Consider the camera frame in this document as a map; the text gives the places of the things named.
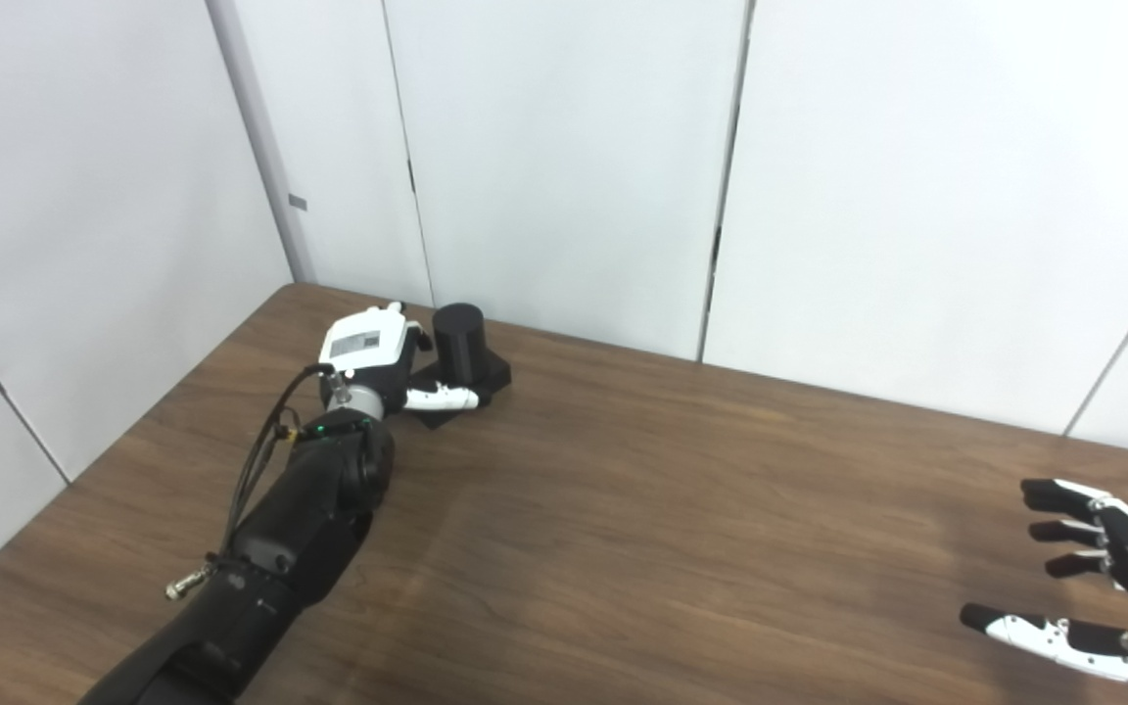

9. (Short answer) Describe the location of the black peg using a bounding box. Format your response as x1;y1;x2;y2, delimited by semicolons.
407;304;514;430

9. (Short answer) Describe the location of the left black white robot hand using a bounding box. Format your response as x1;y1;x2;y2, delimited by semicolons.
317;302;482;412

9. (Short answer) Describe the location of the grey partition post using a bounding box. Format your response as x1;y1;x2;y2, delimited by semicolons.
204;0;318;287

